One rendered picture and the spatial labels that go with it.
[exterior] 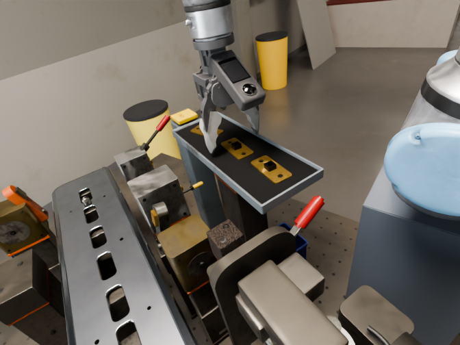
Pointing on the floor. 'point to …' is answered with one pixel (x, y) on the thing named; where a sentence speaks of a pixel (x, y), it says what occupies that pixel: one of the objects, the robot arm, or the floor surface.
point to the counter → (392, 22)
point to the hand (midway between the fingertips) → (235, 142)
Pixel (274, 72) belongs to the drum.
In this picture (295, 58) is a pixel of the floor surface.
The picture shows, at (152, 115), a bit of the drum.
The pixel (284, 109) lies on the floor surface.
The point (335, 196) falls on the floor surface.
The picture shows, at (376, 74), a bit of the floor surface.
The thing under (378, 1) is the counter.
